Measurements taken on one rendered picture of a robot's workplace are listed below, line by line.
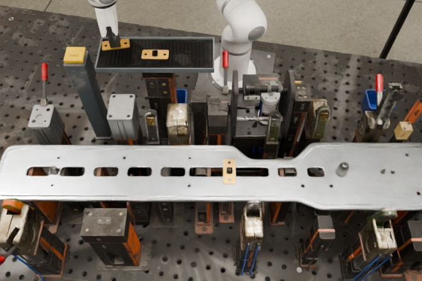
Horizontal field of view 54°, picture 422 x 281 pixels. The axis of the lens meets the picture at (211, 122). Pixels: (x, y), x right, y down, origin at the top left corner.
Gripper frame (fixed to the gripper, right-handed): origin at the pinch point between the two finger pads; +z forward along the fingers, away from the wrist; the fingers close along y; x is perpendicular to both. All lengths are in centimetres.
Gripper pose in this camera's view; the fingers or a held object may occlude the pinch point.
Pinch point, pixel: (114, 39)
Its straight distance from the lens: 133.0
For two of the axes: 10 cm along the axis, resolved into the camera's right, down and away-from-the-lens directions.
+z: 0.0, 5.6, 8.3
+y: 1.6, 8.2, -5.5
